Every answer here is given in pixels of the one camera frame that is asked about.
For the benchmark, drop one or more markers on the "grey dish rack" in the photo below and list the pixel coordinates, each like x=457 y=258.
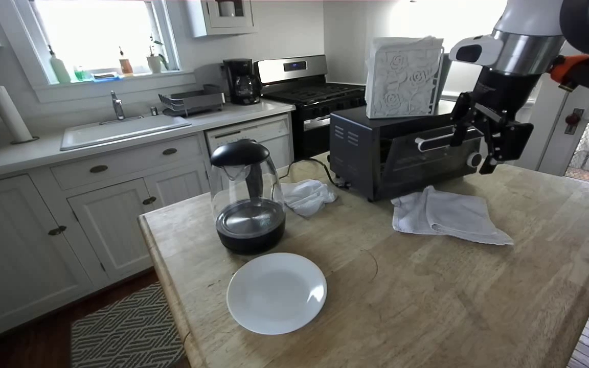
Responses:
x=194 y=100

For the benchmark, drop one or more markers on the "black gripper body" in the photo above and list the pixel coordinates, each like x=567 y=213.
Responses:
x=502 y=108

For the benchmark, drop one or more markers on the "black toaster oven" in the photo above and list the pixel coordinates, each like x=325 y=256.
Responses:
x=353 y=163

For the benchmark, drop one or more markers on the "orange soap bottle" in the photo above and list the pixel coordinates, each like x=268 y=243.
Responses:
x=126 y=64

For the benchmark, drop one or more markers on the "white paper towel roll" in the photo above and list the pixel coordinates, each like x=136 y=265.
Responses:
x=12 y=114

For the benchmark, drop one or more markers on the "green soap bottle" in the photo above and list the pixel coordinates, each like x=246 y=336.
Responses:
x=60 y=68

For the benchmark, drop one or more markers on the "pale bottle on sill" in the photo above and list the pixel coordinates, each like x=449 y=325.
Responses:
x=155 y=60

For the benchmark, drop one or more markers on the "kitchen window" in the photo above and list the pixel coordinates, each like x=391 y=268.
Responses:
x=97 y=33

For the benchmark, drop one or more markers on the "stainless steel gas stove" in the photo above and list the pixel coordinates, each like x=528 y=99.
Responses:
x=316 y=102

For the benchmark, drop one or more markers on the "white kitchen sink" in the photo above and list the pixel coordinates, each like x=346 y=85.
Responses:
x=123 y=128

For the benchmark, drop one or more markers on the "chrome faucet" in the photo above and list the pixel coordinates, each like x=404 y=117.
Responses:
x=117 y=106

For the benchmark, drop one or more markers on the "white exterior door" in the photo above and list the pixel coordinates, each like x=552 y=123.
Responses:
x=567 y=135

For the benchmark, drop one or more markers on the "white wall cabinet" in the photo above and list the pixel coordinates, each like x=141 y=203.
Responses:
x=222 y=16

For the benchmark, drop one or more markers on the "white dishwasher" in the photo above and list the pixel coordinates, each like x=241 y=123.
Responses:
x=255 y=135

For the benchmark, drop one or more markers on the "white kitchen counter cabinets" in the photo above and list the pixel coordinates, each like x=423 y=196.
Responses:
x=51 y=225

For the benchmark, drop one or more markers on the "large white cloth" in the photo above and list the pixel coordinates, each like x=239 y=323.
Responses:
x=445 y=216

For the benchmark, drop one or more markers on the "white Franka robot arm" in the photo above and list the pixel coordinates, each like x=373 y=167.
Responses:
x=532 y=16

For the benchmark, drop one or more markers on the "black coffee maker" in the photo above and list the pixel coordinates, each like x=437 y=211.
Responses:
x=243 y=82

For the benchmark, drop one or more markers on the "white round plate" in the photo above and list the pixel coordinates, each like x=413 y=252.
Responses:
x=278 y=293

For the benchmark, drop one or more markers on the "glass kettle with black lid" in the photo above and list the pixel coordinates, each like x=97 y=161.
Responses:
x=249 y=216

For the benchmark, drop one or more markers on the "grey patterned rug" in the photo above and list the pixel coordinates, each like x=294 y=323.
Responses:
x=128 y=329

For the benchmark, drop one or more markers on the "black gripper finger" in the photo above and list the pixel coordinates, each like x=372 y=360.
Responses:
x=497 y=158
x=468 y=146

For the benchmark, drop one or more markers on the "white-ringed oven knob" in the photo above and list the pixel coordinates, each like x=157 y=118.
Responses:
x=475 y=160

